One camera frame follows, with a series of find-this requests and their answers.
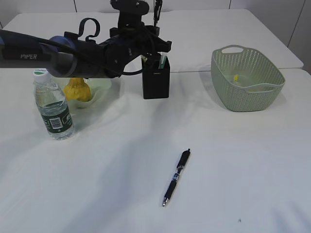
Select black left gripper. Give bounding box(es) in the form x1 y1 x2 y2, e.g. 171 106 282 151
106 0 172 73

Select mint green utility knife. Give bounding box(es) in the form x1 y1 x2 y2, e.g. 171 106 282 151
158 53 167 69

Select black pen across ruler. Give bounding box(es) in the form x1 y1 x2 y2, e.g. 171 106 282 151
154 0 163 27

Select yellow pear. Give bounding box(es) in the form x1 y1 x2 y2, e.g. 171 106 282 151
63 78 92 102

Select clear water bottle green label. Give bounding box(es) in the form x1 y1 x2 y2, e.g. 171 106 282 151
33 68 74 140

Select yellow white waste paper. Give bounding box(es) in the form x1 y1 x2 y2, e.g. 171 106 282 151
227 74 274 92

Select black pen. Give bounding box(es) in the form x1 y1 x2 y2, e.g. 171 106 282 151
162 149 190 207

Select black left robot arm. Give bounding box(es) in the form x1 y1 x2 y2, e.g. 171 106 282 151
0 0 172 79

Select black square pen holder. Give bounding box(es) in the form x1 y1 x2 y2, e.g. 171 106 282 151
141 58 170 100

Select green glass scalloped plate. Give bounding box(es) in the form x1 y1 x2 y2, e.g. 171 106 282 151
52 77 112 111

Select green woven plastic basket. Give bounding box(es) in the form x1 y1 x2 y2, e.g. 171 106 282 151
211 45 285 112

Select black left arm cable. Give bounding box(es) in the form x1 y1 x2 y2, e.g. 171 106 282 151
36 18 156 76

